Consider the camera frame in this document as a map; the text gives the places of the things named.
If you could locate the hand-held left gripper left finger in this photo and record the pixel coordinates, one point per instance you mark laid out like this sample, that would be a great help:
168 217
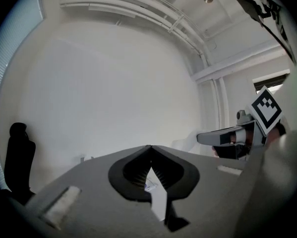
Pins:
118 172

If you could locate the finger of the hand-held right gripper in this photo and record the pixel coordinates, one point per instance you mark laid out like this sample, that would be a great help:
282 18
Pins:
210 138

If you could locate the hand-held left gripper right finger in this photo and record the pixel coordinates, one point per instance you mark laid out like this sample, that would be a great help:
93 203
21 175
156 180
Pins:
188 175

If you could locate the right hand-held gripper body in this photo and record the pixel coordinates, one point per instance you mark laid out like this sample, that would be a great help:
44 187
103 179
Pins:
266 108

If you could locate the blue case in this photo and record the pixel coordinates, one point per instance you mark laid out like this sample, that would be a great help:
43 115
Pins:
158 199

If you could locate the person's right forearm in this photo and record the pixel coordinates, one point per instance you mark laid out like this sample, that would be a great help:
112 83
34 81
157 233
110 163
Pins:
294 108

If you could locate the white tissue box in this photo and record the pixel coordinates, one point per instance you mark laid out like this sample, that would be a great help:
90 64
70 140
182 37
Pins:
86 158

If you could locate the person's white printed sweatshirt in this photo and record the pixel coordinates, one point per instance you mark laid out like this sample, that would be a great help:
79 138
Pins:
274 11

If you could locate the black high-back office chair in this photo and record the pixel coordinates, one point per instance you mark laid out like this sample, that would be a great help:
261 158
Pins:
18 157

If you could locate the white ceiling pipes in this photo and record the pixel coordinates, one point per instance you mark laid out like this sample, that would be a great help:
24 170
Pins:
163 11

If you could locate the white wall pipes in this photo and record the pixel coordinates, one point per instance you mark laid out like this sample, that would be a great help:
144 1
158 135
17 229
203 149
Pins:
219 103

